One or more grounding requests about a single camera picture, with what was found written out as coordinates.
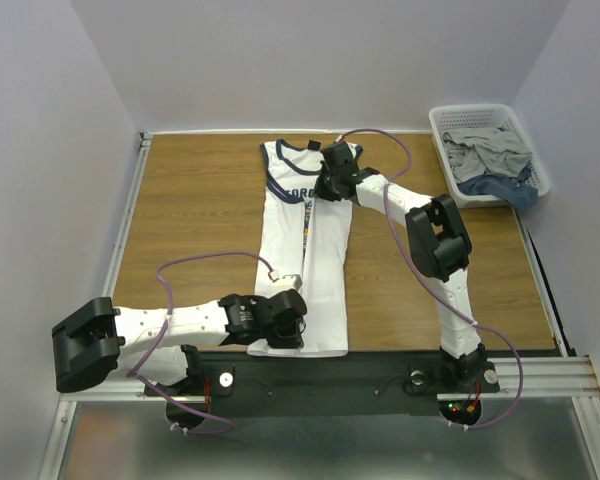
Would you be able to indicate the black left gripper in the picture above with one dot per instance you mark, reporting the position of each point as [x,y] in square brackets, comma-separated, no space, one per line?
[291,341]

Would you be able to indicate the aluminium table edge rail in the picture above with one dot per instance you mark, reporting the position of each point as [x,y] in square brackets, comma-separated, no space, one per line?
[120,240]

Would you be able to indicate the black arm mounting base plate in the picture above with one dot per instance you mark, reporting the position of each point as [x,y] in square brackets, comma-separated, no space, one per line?
[236,385]

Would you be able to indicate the grey tank top in basket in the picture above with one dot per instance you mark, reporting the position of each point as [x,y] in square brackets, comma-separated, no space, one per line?
[475,151]

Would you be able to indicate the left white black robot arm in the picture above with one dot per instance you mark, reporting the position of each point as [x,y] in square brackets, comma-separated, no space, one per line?
[159,343]

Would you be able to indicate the white perforated plastic basket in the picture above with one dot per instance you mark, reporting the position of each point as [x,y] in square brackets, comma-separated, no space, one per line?
[479,116]

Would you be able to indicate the white printed tank top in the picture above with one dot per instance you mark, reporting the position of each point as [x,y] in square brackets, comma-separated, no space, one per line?
[307,236]

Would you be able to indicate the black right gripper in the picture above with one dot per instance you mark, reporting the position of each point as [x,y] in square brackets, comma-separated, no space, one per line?
[327,186]

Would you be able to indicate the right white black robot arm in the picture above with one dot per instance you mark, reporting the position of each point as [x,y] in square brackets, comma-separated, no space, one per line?
[437,252]

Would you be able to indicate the aluminium front frame rail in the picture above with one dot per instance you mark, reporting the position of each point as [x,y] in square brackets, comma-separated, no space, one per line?
[573,378]

